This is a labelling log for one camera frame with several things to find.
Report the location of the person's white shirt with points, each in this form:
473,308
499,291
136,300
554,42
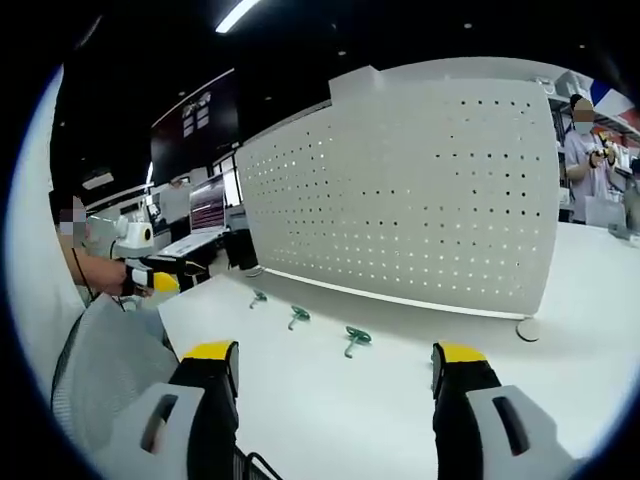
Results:
42,225

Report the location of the person's left hand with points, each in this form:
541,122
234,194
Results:
129,281

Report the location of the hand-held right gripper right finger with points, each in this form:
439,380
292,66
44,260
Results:
465,400

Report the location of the green hook assembly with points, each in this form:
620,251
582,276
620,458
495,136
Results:
258,298
356,340
298,316

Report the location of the computer monitor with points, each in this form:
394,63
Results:
207,205

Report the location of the grey mesh chair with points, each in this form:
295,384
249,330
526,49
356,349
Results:
115,360

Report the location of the white perforated mounting plate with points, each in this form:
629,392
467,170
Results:
400,200

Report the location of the ceiling light strip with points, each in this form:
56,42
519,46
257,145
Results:
237,15

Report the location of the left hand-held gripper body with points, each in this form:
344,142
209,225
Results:
134,235

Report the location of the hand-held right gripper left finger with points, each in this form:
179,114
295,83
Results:
205,400

